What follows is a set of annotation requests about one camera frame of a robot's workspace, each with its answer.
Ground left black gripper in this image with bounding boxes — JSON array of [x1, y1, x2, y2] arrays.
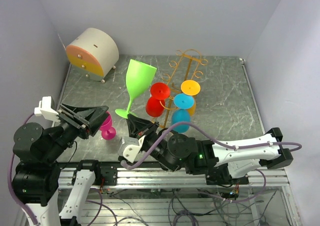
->
[[43, 100, 109, 162]]

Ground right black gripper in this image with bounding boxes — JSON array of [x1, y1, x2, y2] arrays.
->
[[126, 114, 179, 173]]

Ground pink plastic wine glass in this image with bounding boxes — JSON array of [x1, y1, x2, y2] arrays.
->
[[99, 111, 116, 140]]

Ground green plastic wine glass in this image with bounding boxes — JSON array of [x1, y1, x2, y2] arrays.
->
[[115, 59, 157, 119]]

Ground orange plastic wine glass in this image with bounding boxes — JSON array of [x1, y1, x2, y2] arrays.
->
[[180, 80, 201, 116]]

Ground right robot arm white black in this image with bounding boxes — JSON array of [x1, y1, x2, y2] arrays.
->
[[120, 114, 294, 184]]

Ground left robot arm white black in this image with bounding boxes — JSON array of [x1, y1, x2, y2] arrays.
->
[[8, 104, 109, 226]]

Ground red plastic wine glass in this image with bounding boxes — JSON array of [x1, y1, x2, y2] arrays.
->
[[145, 82, 171, 117]]

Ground blue plastic wine glass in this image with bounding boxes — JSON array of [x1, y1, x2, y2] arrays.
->
[[171, 93, 195, 125]]

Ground round cream mini drawer cabinet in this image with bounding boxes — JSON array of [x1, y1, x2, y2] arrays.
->
[[65, 27, 120, 83]]

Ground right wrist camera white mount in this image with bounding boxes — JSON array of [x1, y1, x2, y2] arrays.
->
[[117, 135, 146, 163]]

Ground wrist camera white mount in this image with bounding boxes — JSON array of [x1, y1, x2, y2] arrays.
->
[[33, 96, 60, 122], [117, 135, 146, 163]]

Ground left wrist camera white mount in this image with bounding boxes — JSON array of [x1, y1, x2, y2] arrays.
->
[[33, 96, 60, 122]]

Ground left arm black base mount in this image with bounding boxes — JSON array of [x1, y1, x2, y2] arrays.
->
[[93, 163, 118, 186]]

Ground gold wire wine glass rack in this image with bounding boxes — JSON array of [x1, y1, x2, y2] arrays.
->
[[151, 49, 208, 130]]

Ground loose cables under frame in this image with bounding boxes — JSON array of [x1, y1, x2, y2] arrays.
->
[[82, 186, 288, 226]]

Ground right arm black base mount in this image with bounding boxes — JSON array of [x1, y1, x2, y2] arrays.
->
[[205, 164, 249, 186]]

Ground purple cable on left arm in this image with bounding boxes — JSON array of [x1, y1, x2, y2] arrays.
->
[[7, 112, 41, 226]]

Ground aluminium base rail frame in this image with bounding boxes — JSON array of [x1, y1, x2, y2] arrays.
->
[[14, 158, 301, 226]]

